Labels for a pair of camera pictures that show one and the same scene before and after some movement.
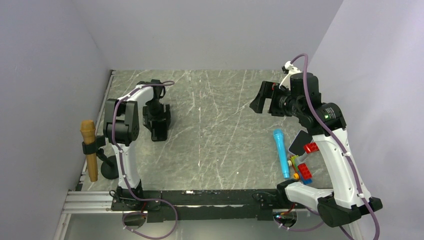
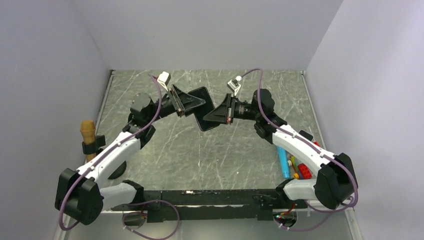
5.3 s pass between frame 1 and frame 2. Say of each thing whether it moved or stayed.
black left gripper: moved
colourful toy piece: stayed
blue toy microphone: stayed
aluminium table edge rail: stayed
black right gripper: moved
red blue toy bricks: stayed
